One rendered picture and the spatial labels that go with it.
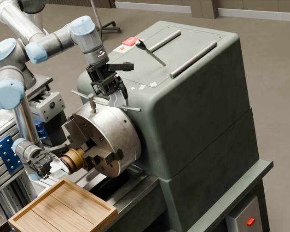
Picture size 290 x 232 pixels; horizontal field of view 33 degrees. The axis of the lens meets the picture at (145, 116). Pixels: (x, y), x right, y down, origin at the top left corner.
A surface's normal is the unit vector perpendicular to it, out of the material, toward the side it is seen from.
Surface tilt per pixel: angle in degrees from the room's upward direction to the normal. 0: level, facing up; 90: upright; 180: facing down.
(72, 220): 0
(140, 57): 0
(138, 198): 90
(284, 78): 0
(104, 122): 36
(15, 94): 89
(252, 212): 90
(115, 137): 61
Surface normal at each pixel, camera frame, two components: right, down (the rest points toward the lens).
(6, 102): 0.31, 0.45
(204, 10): -0.61, 0.56
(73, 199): -0.24, -0.81
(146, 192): 0.68, 0.26
